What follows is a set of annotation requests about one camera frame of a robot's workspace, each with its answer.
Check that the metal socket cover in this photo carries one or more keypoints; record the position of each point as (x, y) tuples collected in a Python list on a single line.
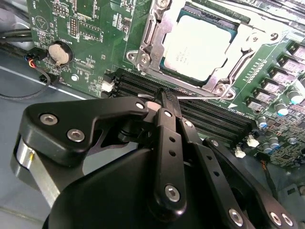
[(164, 40)]

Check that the silver CPU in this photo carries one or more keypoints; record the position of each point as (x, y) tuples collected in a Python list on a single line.
[(197, 45)]

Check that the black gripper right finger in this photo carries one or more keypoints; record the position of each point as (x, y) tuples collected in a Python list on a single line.
[(222, 192)]

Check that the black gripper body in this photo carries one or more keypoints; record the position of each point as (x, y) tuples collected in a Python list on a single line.
[(107, 195)]

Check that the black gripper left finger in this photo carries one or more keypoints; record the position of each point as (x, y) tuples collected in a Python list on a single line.
[(57, 139)]

